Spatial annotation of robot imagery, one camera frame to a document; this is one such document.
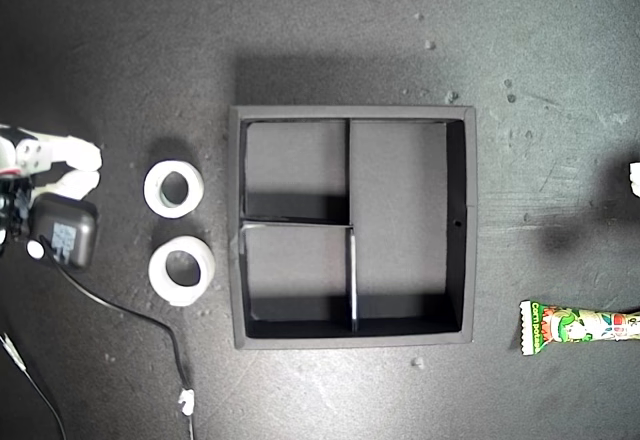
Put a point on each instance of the black tray with wells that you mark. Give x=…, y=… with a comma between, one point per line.
x=400, y=210

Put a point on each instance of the white tape roll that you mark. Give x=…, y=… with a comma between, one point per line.
x=157, y=270
x=152, y=190

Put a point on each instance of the green printed snack bar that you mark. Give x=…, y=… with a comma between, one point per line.
x=575, y=325

